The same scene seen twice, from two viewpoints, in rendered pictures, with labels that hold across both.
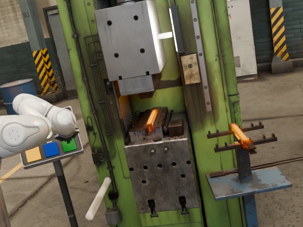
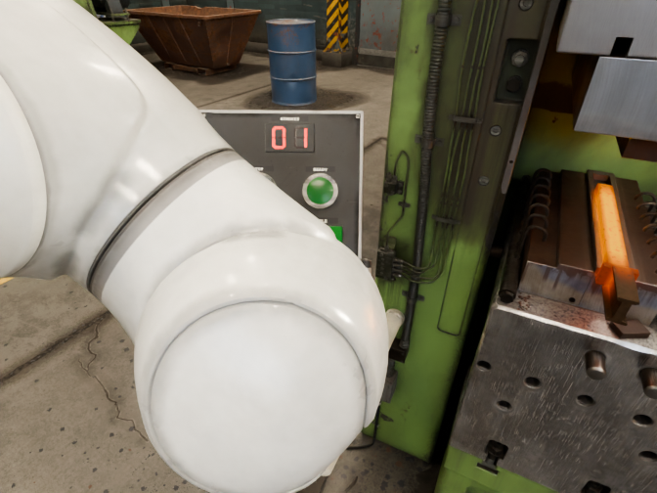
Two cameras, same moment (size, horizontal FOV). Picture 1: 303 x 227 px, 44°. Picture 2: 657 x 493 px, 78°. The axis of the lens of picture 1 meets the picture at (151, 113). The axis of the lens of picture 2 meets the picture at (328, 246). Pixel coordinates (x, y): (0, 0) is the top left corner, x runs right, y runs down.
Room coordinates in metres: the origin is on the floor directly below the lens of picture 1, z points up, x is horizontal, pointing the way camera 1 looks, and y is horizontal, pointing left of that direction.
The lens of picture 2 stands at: (1.50, 0.33, 1.39)
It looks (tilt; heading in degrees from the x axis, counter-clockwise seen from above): 35 degrees down; 16
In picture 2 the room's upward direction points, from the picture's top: straight up
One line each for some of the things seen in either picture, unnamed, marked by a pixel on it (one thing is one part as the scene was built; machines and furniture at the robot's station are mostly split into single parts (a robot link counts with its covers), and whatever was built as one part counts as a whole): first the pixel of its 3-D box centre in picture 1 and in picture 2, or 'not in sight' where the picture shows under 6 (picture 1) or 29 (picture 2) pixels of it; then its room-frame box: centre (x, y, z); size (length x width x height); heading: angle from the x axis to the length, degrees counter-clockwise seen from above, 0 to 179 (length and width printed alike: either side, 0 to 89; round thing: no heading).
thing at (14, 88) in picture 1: (23, 106); (292, 62); (6.49, 2.19, 0.44); 0.59 x 0.59 x 0.88
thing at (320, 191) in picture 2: not in sight; (320, 191); (2.07, 0.51, 1.09); 0.05 x 0.03 x 0.04; 80
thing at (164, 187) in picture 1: (166, 158); (570, 326); (2.31, -0.04, 0.69); 0.56 x 0.38 x 0.45; 170
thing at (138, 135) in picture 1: (150, 122); (585, 227); (2.31, 0.02, 0.96); 0.42 x 0.20 x 0.09; 170
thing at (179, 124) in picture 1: (176, 127); not in sight; (2.13, -0.13, 0.95); 0.12 x 0.08 x 0.06; 170
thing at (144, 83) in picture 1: (141, 78); (651, 71); (2.31, 0.02, 1.25); 0.42 x 0.20 x 0.10; 170
